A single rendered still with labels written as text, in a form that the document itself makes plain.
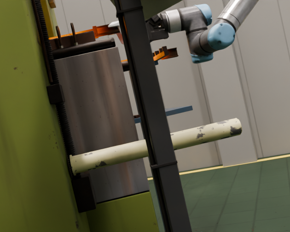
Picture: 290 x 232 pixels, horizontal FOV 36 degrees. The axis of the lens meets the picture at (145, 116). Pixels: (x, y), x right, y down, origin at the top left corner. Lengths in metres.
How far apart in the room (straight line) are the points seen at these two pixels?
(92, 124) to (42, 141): 0.31
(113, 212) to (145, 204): 0.10
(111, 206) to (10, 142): 0.43
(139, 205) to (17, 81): 0.55
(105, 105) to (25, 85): 0.34
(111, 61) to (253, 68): 2.85
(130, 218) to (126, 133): 0.26
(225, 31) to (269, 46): 2.72
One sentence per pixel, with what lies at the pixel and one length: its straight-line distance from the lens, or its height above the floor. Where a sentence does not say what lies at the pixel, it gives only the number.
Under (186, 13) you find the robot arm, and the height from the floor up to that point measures 0.99.
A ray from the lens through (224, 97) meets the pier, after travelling 3.96.
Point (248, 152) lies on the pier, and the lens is 4.00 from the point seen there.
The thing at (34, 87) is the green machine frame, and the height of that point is 0.82.
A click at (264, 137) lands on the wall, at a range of 4.13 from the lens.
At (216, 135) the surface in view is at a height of 0.61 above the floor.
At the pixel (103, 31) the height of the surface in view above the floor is 0.99.
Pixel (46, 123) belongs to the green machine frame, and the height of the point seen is 0.74.
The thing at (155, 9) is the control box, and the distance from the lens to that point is 1.00.
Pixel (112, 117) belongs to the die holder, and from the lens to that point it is 1.33.
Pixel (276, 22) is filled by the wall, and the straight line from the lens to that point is 4.11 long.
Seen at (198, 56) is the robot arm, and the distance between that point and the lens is 1.50.
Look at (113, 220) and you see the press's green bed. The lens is 1.37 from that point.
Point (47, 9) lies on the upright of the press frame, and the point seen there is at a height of 1.16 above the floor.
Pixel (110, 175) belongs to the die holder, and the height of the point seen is 0.54.
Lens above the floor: 0.74
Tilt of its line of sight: 2 degrees down
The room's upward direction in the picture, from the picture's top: 13 degrees counter-clockwise
